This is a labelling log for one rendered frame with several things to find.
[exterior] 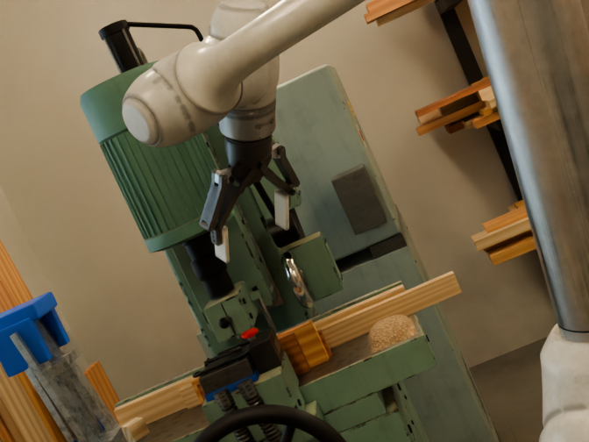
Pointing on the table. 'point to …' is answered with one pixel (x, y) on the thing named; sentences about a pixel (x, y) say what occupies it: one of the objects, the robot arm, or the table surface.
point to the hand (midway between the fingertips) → (252, 237)
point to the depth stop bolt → (261, 305)
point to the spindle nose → (209, 266)
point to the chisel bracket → (214, 310)
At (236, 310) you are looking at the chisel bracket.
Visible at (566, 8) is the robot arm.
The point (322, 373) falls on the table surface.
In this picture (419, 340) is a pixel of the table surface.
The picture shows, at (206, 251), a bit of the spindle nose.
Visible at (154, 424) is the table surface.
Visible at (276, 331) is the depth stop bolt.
